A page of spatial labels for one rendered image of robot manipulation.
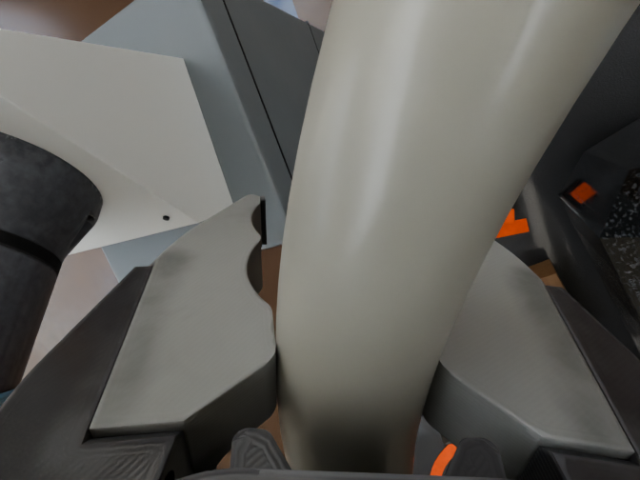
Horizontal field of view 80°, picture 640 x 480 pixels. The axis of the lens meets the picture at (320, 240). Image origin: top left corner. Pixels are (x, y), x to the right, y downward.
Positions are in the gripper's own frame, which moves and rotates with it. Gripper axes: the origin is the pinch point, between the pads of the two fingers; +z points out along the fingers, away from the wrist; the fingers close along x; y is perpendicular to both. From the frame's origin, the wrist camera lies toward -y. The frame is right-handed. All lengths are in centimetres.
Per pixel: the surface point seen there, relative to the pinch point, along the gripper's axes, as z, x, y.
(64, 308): 154, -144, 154
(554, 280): 80, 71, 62
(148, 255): 45, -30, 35
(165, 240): 44, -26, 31
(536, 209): 97, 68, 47
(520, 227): 96, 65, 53
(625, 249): 41, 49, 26
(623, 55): 102, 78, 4
